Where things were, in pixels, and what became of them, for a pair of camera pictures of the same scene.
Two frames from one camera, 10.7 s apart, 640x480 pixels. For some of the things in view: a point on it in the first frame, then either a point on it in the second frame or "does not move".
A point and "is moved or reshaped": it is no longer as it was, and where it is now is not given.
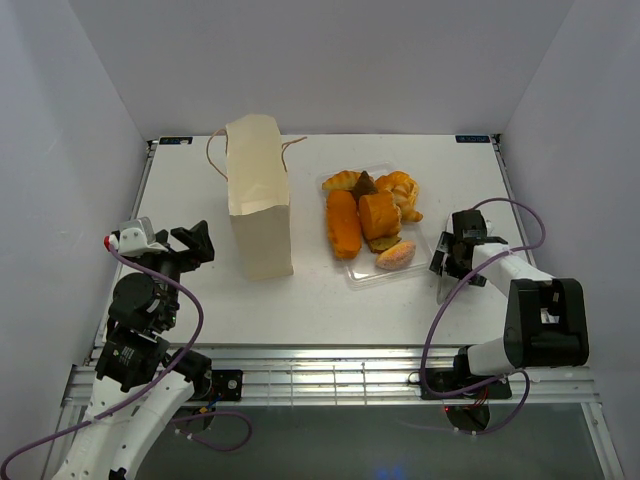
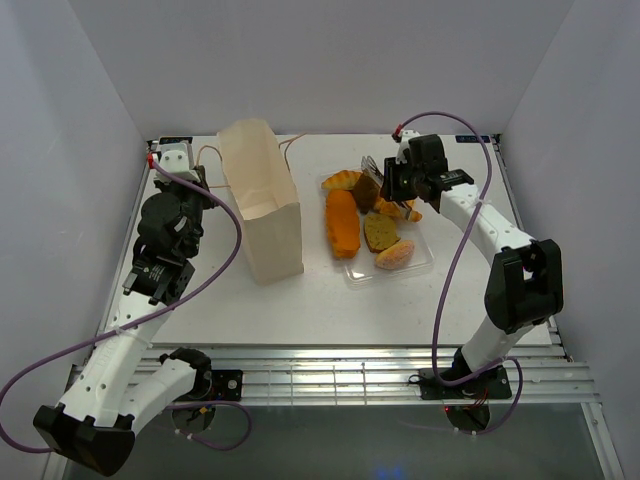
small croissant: x=343 y=180 does not move
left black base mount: x=221 y=385 does not move
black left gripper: x=201 y=246 to x=170 y=187
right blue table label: x=473 y=138 does not move
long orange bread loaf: x=343 y=221 does not move
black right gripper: x=440 y=254 to x=391 y=171
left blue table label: x=175 y=140 does not move
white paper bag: x=259 y=195 is moved or reshaped
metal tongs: x=444 y=286 to x=370 y=168
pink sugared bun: x=396 y=255 does not move
